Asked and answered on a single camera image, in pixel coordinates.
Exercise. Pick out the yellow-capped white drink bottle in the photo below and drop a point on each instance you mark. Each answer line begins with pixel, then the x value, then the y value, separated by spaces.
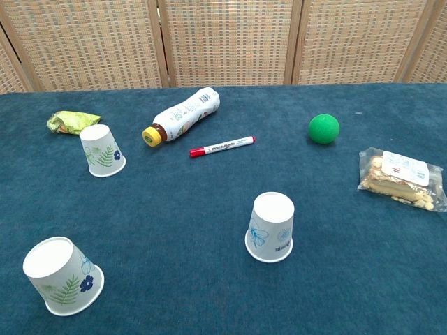
pixel 185 117

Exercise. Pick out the green ball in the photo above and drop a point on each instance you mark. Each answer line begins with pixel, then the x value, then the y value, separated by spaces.
pixel 323 128

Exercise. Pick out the blue table cloth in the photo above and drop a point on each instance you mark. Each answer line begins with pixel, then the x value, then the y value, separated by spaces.
pixel 195 216

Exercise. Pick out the crumpled green snack wrapper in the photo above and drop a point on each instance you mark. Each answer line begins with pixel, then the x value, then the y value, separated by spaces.
pixel 71 122

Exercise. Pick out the red whiteboard marker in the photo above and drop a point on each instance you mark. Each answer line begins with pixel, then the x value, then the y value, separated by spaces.
pixel 223 146

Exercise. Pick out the white floral paper cup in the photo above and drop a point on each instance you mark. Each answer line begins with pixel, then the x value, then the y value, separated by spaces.
pixel 61 279
pixel 270 227
pixel 101 151

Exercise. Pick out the clear bag of pastry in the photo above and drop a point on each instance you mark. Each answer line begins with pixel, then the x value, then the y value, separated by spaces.
pixel 401 179

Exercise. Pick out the woven rattan folding screen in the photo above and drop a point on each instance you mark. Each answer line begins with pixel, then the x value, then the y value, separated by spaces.
pixel 223 42

